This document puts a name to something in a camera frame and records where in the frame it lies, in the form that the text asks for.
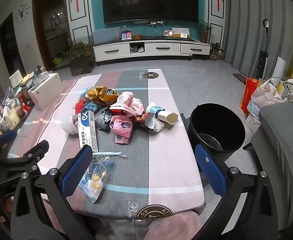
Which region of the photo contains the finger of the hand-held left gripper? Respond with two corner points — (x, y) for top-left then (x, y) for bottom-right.
(2, 140), (49, 178)
(0, 130), (18, 158)

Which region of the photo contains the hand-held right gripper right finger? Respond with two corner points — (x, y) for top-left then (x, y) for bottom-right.
(195, 144), (279, 240)

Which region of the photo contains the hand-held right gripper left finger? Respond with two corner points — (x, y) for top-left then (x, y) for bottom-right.
(10, 144), (97, 240)

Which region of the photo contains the black round bin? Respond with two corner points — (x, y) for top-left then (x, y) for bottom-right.
(186, 103), (246, 163)

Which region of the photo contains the row of bottles and jars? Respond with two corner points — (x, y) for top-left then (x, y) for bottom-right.
(0, 97), (34, 137)

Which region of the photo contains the clear plastic packet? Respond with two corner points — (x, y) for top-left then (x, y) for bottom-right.
(78, 151), (127, 203)

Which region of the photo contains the white blue ointment box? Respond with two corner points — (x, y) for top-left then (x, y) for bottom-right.
(77, 110), (99, 153)

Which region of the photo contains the crumpled white plastic bag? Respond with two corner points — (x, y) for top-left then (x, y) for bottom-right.
(61, 114), (81, 135)

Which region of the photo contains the table with pink-grey cloth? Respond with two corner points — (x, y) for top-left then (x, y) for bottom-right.
(8, 69), (204, 220)

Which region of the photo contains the silver foil bag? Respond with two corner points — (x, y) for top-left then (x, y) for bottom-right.
(95, 107), (112, 132)

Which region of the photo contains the pink packet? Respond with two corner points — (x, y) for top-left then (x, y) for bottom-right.
(110, 116), (134, 133)
(115, 130), (132, 144)

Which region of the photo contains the white storage box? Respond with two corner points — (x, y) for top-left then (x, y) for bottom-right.
(28, 72), (64, 111)

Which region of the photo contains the white cardboard box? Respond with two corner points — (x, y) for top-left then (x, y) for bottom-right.
(245, 112), (262, 136)

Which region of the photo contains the white paper cup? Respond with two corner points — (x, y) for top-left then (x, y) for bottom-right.
(158, 109), (179, 126)

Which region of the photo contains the red white box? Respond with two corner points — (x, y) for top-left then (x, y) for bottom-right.
(110, 108), (137, 117)

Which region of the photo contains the grey sofa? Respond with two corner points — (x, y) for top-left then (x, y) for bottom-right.
(244, 97), (293, 240)

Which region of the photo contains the gold foil bag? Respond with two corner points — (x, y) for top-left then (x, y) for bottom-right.
(87, 86), (118, 105)

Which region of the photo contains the orange wrapper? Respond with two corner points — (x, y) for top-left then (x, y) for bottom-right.
(133, 112), (152, 128)

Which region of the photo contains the large pink wrapper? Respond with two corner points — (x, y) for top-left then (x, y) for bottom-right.
(110, 91), (145, 117)

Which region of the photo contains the red orange shopping bag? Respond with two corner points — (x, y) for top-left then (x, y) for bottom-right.
(240, 78), (263, 117)

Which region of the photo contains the white plastic shopping bag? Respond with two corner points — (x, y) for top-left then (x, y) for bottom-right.
(246, 79), (287, 115)

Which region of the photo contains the dark red doormat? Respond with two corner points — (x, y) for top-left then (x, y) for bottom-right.
(233, 73), (248, 83)

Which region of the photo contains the bushy potted plant dark planter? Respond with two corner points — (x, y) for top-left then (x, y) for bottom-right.
(68, 41), (95, 77)

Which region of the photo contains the pile of clothes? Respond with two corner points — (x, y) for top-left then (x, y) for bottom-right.
(276, 76), (293, 103)

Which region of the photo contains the small potted plant yellow pot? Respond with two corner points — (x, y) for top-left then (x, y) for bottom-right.
(209, 42), (224, 61)

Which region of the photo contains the dark wooden display cabinet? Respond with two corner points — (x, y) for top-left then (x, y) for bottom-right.
(33, 0), (71, 70)

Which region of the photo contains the upright vacuum cleaner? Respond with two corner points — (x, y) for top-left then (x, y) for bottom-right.
(255, 19), (271, 79)

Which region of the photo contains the white television cabinet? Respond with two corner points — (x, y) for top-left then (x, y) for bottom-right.
(93, 39), (210, 62)

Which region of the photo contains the grey rectangular panel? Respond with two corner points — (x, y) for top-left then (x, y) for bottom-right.
(91, 27), (122, 45)

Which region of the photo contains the tall potted plant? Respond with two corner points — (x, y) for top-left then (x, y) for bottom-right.
(198, 20), (215, 43)

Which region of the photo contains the white desk calendar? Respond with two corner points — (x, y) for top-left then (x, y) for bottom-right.
(173, 27), (189, 38)

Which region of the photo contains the grey curtain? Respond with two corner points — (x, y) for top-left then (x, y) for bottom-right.
(224, 0), (293, 73)

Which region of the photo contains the large black television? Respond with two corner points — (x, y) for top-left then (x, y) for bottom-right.
(102, 0), (198, 24)

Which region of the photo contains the deer wall clock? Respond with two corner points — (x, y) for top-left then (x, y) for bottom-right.
(15, 4), (28, 22)

